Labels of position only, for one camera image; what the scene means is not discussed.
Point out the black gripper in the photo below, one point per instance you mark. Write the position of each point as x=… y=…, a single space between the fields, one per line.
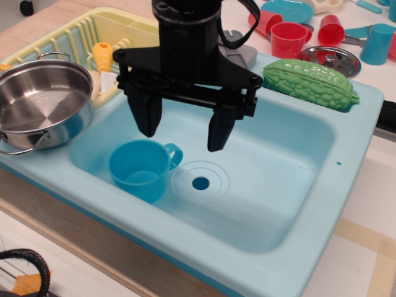
x=187 y=66

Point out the red cup lying behind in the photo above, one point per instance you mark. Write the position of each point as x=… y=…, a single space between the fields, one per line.
x=267 y=21

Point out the stainless steel pot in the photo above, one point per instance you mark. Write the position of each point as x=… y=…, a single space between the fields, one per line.
x=44 y=103

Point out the red cup upside down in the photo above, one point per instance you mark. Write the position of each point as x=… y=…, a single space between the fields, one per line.
x=331 y=32

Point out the steel pot lid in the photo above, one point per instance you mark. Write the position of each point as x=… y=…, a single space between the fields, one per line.
x=335 y=58

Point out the blue cup upside down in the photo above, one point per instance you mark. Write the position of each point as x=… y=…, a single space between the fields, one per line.
x=377 y=46

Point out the grey toy faucet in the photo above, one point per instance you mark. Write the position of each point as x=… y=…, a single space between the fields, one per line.
x=244 y=56

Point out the orange toy carrot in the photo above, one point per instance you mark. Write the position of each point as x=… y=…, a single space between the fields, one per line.
x=103 y=56

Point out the light blue toy sink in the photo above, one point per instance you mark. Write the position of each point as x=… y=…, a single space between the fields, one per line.
x=253 y=218

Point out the green toy bitter melon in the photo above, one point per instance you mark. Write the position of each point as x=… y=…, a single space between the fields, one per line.
x=311 y=82

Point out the yellow dish rack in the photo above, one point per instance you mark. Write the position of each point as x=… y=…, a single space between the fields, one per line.
x=77 y=38

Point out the blue plastic plate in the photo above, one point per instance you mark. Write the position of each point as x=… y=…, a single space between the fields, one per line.
x=291 y=11

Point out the wooden sink base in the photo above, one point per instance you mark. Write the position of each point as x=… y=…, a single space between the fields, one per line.
x=118 y=258

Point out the cream toy appliance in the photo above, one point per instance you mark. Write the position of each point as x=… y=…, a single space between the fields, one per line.
x=322 y=6

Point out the black caster wheel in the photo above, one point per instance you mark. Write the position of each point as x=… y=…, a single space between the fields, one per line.
x=26 y=8

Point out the black bar at right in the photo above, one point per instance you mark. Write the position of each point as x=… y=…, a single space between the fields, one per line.
x=387 y=118

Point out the blue toy knife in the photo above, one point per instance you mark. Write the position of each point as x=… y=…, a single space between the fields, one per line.
x=368 y=6

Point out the orange paper scrap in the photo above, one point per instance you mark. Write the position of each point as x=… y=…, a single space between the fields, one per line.
x=27 y=284

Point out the blue plastic cup with handle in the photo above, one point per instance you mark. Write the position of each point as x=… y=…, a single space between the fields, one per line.
x=142 y=167

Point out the red cup with handle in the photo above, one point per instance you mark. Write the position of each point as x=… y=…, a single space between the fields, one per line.
x=288 y=38

